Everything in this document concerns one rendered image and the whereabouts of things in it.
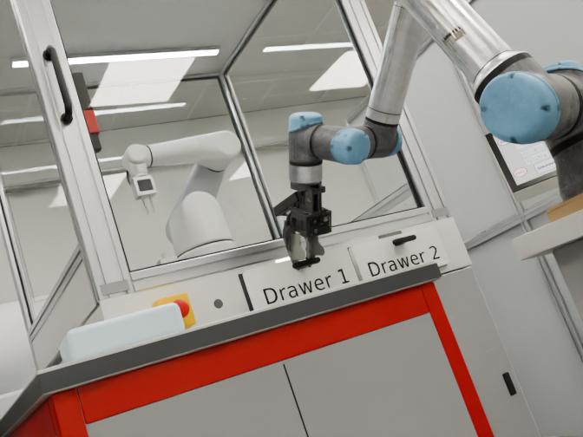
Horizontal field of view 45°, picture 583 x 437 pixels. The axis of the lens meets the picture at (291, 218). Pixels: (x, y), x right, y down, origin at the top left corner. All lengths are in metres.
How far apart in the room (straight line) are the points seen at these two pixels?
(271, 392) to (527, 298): 2.63
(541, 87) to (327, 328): 0.51
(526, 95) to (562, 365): 2.40
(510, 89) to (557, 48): 1.98
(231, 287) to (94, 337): 0.75
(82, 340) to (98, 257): 0.66
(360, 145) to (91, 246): 0.61
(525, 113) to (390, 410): 0.52
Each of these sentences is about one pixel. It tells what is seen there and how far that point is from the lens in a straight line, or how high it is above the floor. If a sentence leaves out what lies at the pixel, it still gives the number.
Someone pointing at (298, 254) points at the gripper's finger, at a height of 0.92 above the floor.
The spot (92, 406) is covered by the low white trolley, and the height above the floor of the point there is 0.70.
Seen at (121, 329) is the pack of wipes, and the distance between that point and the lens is 0.94.
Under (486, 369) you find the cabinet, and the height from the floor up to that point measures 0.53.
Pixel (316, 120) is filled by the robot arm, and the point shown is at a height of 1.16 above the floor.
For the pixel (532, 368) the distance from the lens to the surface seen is 3.63.
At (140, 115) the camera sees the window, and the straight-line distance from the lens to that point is 1.75.
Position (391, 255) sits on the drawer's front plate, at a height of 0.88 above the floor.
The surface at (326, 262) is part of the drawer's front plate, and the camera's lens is 1.72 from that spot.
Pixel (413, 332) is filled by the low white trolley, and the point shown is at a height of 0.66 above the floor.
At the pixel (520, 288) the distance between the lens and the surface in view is 3.52.
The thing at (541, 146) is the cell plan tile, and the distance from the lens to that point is 2.27.
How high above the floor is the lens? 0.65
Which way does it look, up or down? 13 degrees up
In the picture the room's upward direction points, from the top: 19 degrees counter-clockwise
